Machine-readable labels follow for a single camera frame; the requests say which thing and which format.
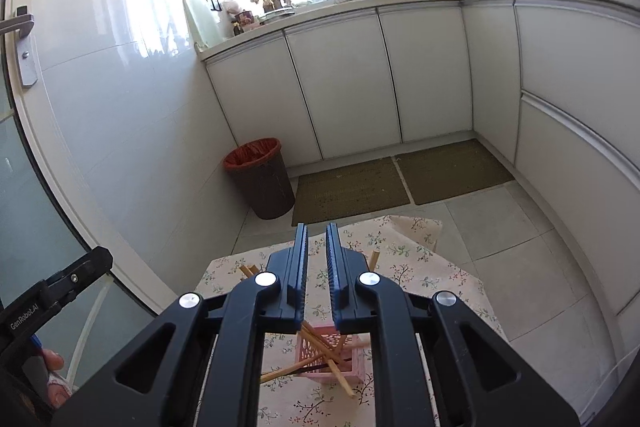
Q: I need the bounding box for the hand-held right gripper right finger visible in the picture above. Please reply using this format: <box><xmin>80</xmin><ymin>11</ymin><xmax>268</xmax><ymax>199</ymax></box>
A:
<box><xmin>325</xmin><ymin>222</ymin><xmax>596</xmax><ymax>427</ymax></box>

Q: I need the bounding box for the silver door handle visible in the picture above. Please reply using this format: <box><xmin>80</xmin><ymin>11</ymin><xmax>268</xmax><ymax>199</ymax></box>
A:
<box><xmin>0</xmin><ymin>7</ymin><xmax>38</xmax><ymax>88</ymax></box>

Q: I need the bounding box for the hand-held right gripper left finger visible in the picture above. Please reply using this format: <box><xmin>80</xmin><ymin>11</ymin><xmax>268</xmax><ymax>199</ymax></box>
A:
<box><xmin>50</xmin><ymin>222</ymin><xmax>310</xmax><ymax>427</ymax></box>

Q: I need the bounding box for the white hose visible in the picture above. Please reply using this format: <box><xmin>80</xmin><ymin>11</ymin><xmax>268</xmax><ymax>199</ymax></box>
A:
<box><xmin>65</xmin><ymin>279</ymin><xmax>113</xmax><ymax>383</ymax></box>

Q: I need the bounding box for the frosted glass door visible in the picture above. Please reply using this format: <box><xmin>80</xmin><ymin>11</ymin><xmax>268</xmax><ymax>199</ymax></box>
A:
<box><xmin>0</xmin><ymin>0</ymin><xmax>156</xmax><ymax>408</ymax></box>

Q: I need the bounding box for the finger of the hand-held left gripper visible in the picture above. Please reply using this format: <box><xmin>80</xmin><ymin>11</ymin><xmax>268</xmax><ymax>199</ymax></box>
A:
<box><xmin>44</xmin><ymin>246</ymin><xmax>114</xmax><ymax>308</ymax></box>

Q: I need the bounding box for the bunch of bamboo chopsticks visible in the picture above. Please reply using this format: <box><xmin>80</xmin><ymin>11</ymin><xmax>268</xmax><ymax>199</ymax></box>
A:
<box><xmin>260</xmin><ymin>322</ymin><xmax>371</xmax><ymax>399</ymax></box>

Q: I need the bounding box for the olive floor mat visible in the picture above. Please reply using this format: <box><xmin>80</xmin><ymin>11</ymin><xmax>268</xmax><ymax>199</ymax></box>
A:
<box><xmin>291</xmin><ymin>157</ymin><xmax>411</xmax><ymax>225</ymax></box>
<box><xmin>395</xmin><ymin>139</ymin><xmax>516</xmax><ymax>206</ymax></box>

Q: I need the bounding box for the pink perforated chopstick holder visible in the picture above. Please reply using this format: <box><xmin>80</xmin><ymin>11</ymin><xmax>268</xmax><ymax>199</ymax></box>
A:
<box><xmin>295</xmin><ymin>324</ymin><xmax>371</xmax><ymax>390</ymax></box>

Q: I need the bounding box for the floral tablecloth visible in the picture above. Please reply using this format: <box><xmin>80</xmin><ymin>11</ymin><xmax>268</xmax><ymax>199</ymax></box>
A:
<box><xmin>192</xmin><ymin>214</ymin><xmax>508</xmax><ymax>427</ymax></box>

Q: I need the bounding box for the person's left hand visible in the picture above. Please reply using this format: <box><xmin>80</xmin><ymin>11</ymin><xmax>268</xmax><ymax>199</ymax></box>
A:
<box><xmin>41</xmin><ymin>348</ymin><xmax>78</xmax><ymax>408</ymax></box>

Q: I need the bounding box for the white kitchen cabinet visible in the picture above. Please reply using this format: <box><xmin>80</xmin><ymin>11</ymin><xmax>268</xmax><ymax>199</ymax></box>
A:
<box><xmin>197</xmin><ymin>0</ymin><xmax>640</xmax><ymax>323</ymax></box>

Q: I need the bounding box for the pale green cutting board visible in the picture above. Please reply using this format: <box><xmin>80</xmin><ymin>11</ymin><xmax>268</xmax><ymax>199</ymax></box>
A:
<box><xmin>182</xmin><ymin>0</ymin><xmax>226</xmax><ymax>50</ymax></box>

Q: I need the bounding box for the brown trash bin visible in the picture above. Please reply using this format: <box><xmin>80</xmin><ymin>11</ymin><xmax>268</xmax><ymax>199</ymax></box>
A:
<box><xmin>222</xmin><ymin>138</ymin><xmax>296</xmax><ymax>220</ymax></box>

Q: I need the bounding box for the black chopstick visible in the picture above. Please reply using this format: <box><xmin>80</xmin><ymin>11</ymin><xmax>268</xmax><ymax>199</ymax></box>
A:
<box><xmin>292</xmin><ymin>357</ymin><xmax>351</xmax><ymax>378</ymax></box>

